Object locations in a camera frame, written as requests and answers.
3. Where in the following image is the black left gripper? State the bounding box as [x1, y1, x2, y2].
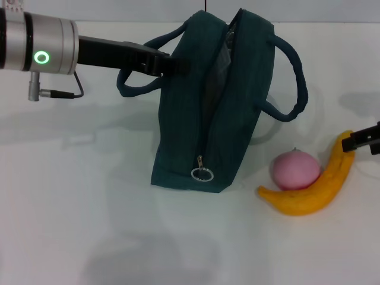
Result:
[77, 35, 192, 77]

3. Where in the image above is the dark teal fabric bag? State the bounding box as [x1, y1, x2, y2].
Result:
[116, 8, 309, 194]

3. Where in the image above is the yellow banana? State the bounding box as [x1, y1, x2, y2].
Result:
[256, 129, 356, 217]

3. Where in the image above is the pink peach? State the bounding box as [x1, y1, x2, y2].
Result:
[271, 147, 322, 191]

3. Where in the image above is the silver zipper pull ring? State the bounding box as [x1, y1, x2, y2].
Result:
[191, 154, 215, 183]

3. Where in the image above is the left arm grey plug cable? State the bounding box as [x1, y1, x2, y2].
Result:
[27, 71, 85, 102]

